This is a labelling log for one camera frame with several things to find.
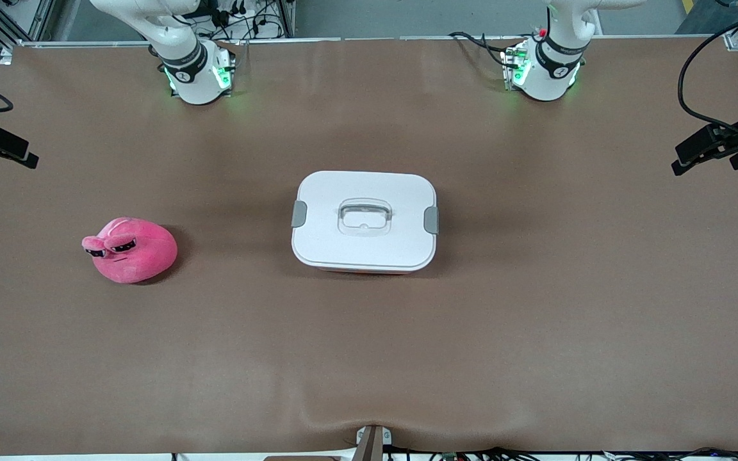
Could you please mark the pink plush toy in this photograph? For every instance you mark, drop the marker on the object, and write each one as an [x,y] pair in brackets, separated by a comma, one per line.
[138,256]

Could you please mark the white box lid grey clips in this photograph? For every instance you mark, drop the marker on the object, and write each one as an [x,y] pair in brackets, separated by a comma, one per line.
[343,243]

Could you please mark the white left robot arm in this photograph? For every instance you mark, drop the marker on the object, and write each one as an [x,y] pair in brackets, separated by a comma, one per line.
[545,77]

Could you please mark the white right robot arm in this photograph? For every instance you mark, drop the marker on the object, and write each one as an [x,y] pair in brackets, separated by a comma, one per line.
[189,77]

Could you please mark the pink translucent plastic box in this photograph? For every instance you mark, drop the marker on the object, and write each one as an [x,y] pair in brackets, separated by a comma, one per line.
[369,271]

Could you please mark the brown table mat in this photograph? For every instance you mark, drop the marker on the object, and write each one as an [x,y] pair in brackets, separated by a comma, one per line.
[369,358]

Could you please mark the aluminium frame with black strut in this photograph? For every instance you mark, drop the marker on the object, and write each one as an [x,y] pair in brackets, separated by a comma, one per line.
[41,22]

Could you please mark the aluminium frame upright post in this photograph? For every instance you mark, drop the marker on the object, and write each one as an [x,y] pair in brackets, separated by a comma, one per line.
[289,19]

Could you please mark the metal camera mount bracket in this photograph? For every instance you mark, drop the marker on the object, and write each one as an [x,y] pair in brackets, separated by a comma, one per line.
[372,442]

